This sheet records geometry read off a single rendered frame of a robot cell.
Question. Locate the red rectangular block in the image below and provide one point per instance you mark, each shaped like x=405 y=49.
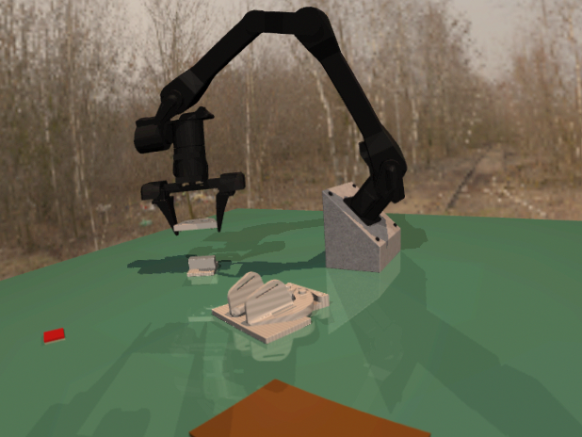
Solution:
x=53 y=335

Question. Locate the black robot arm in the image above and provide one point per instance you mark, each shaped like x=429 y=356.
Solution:
x=312 y=27

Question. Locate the orange-brown flat plate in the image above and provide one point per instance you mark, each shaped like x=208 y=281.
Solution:
x=280 y=410

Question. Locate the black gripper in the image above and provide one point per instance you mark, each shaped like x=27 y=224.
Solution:
x=190 y=167

